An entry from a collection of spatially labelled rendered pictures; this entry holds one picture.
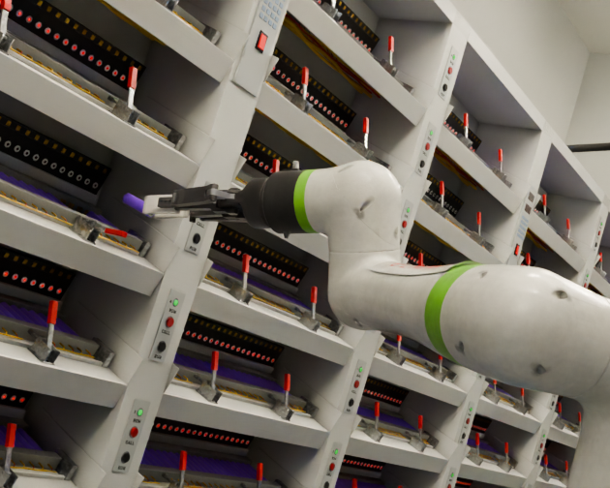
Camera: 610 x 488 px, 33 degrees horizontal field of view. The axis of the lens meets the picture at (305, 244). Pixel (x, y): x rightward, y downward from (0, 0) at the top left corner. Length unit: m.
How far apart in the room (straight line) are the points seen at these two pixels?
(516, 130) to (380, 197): 1.71
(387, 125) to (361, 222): 1.03
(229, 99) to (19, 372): 0.58
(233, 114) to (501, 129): 1.44
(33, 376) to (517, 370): 0.79
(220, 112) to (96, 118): 0.28
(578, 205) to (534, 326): 2.71
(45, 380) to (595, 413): 0.83
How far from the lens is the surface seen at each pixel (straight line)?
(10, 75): 1.43
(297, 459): 2.31
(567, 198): 3.71
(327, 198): 1.40
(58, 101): 1.49
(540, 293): 1.00
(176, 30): 1.65
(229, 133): 1.77
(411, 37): 2.47
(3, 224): 1.45
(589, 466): 1.11
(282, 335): 2.03
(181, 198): 1.54
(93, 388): 1.65
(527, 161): 3.02
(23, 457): 1.68
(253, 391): 2.10
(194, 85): 1.79
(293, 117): 1.93
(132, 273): 1.65
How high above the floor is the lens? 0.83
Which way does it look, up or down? 7 degrees up
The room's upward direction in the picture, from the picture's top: 17 degrees clockwise
